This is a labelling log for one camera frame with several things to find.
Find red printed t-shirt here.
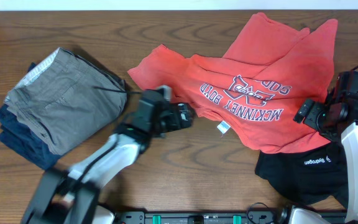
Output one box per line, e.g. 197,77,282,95
129,12,338,154

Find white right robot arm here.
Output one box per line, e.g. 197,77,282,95
293,98,358,223

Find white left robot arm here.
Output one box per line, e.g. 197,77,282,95
21,103,195,223

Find black garment with white logo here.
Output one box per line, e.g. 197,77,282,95
255,143,349,208

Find grey folded trousers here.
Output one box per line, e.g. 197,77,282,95
4,48,127,155

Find navy blue folded garment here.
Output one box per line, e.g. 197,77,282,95
0,62,62,170

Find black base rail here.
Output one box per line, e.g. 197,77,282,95
113,210,347,224

